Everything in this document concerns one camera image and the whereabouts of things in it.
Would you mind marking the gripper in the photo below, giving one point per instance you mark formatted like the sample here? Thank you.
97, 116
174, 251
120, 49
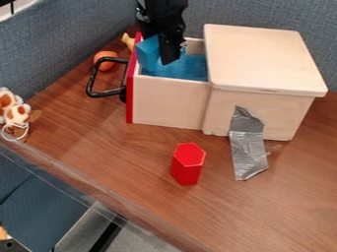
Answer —
164, 26

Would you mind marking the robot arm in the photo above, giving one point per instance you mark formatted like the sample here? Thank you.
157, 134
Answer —
160, 6

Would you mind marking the drawer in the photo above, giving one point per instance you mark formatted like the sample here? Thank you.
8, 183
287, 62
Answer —
169, 101

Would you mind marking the blue block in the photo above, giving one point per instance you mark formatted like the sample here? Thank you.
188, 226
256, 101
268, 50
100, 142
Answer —
148, 52

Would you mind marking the blue cloth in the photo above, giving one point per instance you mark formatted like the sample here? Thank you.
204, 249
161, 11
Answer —
188, 69

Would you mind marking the yellow toy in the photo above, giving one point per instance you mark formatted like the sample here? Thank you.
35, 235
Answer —
128, 41

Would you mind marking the orange ball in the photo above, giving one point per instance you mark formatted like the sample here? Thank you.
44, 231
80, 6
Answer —
105, 59

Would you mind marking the cabinet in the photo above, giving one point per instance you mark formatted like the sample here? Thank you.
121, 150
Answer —
263, 59

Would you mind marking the red hexagonal block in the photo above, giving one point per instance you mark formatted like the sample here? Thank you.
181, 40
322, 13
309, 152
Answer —
187, 164

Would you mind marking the grey tape strip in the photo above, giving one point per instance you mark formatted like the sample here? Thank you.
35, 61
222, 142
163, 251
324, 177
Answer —
246, 147

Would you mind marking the white and brown plush dog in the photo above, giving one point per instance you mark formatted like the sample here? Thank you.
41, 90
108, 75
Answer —
13, 113

